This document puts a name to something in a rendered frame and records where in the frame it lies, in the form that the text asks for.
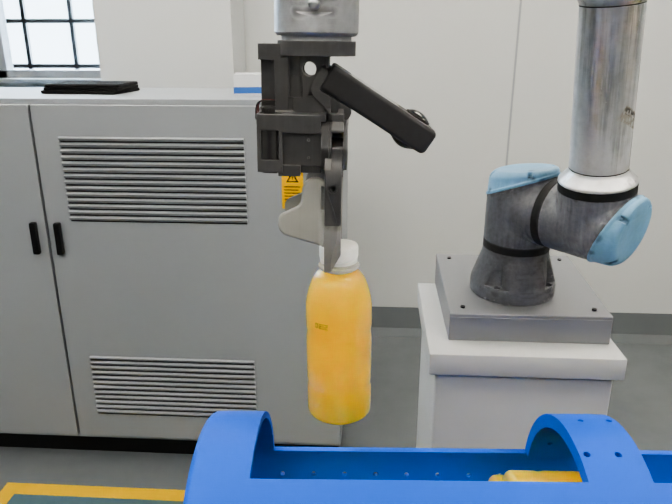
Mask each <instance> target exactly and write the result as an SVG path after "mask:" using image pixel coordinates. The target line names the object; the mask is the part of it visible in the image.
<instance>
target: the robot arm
mask: <svg viewBox="0 0 672 504"><path fill-rule="evenodd" d="M577 1H578V4H579V7H578V24H577V40H576V56H575V72H574V88H573V104H572V120H571V136H570V153H569V166H568V168H566V169H565V170H564V171H563V172H560V168H559V167H558V166H556V165H553V164H545V163H523V164H513V165H507V166H502V167H499V168H497V169H495V170H493V171H492V172H491V174H490V176H489V182H488V189H487V191H486V194H487V200H486V212H485V223H484V235H483V246H482V249H481V251H480V253H479V256H478V258H477V260H476V262H475V265H474V267H473V269H472V271H471V275H470V288H471V290H472V291H473V292H474V293H475V294H476V295H478V296H479V297H481V298H483V299H485V300H488V301H491V302H494V303H498V304H502V305H508V306H535V305H540V304H543V303H546V302H548V301H550V300H551V299H552V298H553V296H554V293H555V285H556V283H555V277H554V272H553V268H552V263H551V259H550V254H549V251H550V248H551V249H554V250H557V251H560V252H563V253H567V254H570V255H573V256H576V257H579V258H582V259H586V260H587V261H588V262H591V263H592V262H596V263H600V264H603V265H607V266H615V265H619V264H621V263H623V262H624V261H626V260H627V259H628V258H629V257H630V256H631V255H632V254H633V253H634V251H635V250H636V249H637V247H638V246H639V244H640V243H641V241H642V239H643V237H644V235H645V233H646V231H647V228H648V226H649V223H650V219H651V215H652V204H651V201H650V200H649V199H648V198H646V197H645V196H644V195H638V186H639V178H638V176H637V175H636V174H635V173H634V172H633V171H632V170H631V169H630V168H629V167H630V157H631V148H632V139H633V129H634V121H635V111H636V101H637V92H638V83H639V73H640V64H641V55H642V45H643V36H644V27H645V17H646V8H647V0H577ZM274 32H275V33H276V35H280V36H281V40H277V43H258V60H261V100H260V101H258V102H257V104H256V107H255V119H256V124H257V168H258V172H263V173H278V176H301V173H307V176H306V181H305V183H304V184H303V187H302V192H301V193H299V194H297V195H294V196H292V197H290V198H288V199H287V200H286V202H285V212H283V213H282V214H281V215H280V216H279V218H278V228H279V230H280V231H281V233H282V234H284V235H286V236H289V237H292V238H295V239H299V240H302V241H306V242H309V243H313V244H316V245H319V246H322V247H324V273H330V272H331V271H332V269H333V268H334V266H335V264H336V263H337V261H338V259H339V257H340V256H341V239H342V208H343V171H344V170H347V155H348V124H349V117H350V116H351V109H352V110H354V111H355V112H357V113H358V114H360V115H361V116H363V117H364V118H366V119H367V120H369V121H370V122H372V123H374V124H375V125H377V126H378V127H380V128H381V129H383V130H384V131H386V132H387V133H389V134H390V135H391V136H392V139H393V140H394V142H395V143H396V144H397V145H399V146H400V147H402V148H406V149H414V150H415V151H417V152H418V153H424V152H425V151H426V150H427V149H428V147H429V146H430V145H431V143H432V142H433V140H434V139H435V137H436V133H435V131H434V130H433V129H432V128H431V127H430V126H429V124H430V123H429V122H428V120H427V118H426V117H425V115H424V114H423V113H421V112H420V111H418V110H414V109H407V110H406V109H405V108H403V107H402V106H400V105H399V104H397V103H396V102H394V101H393V100H391V99H390V98H388V97H387V96H385V95H384V94H382V93H381V92H379V91H378V90H376V89H374V88H373V87H371V86H370V85H368V84H367V83H365V82H364V81H362V80H361V79H359V78H358V77H356V76H355V75H353V74H352V73H350V72H349V71H347V70H346V69H344V68H343V67H341V66H340V65H338V64H337V63H333V64H332V65H330V57H349V56H356V42H355V41H352V40H351V37H355V36H357V35H358V33H359V0H274ZM307 62H312V63H314V64H315V66H316V72H315V74H313V75H309V74H307V73H306V71H305V64H306V63H307ZM260 102H262V106H261V107H259V104H260ZM257 112H258V113H257ZM324 176H325V180H324Z"/></svg>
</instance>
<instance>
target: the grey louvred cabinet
mask: <svg viewBox="0 0 672 504"><path fill-rule="evenodd" d="M43 88H44V87H0V447H26V448H51V449H76V450H101V451H126V452H152V453H177V454H194V450H195V447H196V444H197V441H198V438H199V435H200V433H201V431H202V429H203V427H204V425H205V423H206V421H207V420H208V418H209V417H210V416H211V415H212V414H213V413H215V412H217V411H268V412H269V414H270V417H271V421H272V426H273V434H274V445H275V447H340V446H341V438H342V427H343V425H332V424H327V423H324V422H321V421H319V420H317V419H316V418H315V417H313V416H312V414H311V413H310V411H309V409H308V377H307V339H306V333H307V326H306V298H307V293H308V289H309V285H310V283H311V280H312V278H313V276H314V274H315V273H316V272H317V270H318V269H319V267H318V264H319V262H320V257H319V245H316V244H313V243H309V242H306V241H302V240H299V239H295V238H292V237H289V236H286V235H284V234H282V233H281V231H280V230H279V228H278V218H279V216H280V215H281V214H282V213H283V212H285V202H286V200H287V199H288V198H290V197H292V196H294V195H297V194H299V193H301V192H302V187H303V184H304V183H305V181H306V176H307V173H301V176H278V173H263V172H258V168H257V124H256V119H255V107H256V104H257V102H258V101H260V100H261V96H234V88H140V90H139V91H133V92H127V93H121V94H115V95H107V94H42V93H41V90H44V89H43Z"/></svg>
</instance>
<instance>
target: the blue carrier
mask: <svg viewBox="0 0 672 504"><path fill-rule="evenodd" d="M508 470H534V471H542V470H547V471H579V473H580V476H581V479H582V482H517V481H488V480H489V478H490V477H491V476H492V475H498V474H499V473H501V474H500V475H504V474H505V472H506V471H508ZM281 471H284V472H281ZM312 471H315V473H313V472H312ZM343 472H346V473H343ZM374 472H377V473H374ZM405 472H408V473H407V474H405ZM436 473H439V474H436ZM467 473H470V474H467ZM183 504H672V451H660V450H639V449H638V448H637V446H636V444H635V443H634V441H633V440H632V438H631V437H630V435H629V434H628V433H627V431H626V430H625V429H624V428H623V427H622V426H621V425H620V424H619V423H618V422H617V421H615V420H614V419H613V418H611V417H609V416H606V415H602V414H543V415H541V416H539V417H538V418H537V419H536V421H535V422H534V424H533V425H532V427H531V430H530V432H529V435H528V438H527V442H526V447H525V449H464V448H367V447H275V445H274V434H273V426H272V421H271V417H270V414H269V412H268V411H217V412H215V413H213V414H212V415H211V416H210V417H209V418H208V420H207V421H206V423H205V425H204V427H203V429H202V431H201V433H200V435H199V438H198V441H197V444H196V447H195V450H194V454H193V457H192V461H191V465H190V470H189V474H188V479H187V484H186V490H185V495H184V501H183Z"/></svg>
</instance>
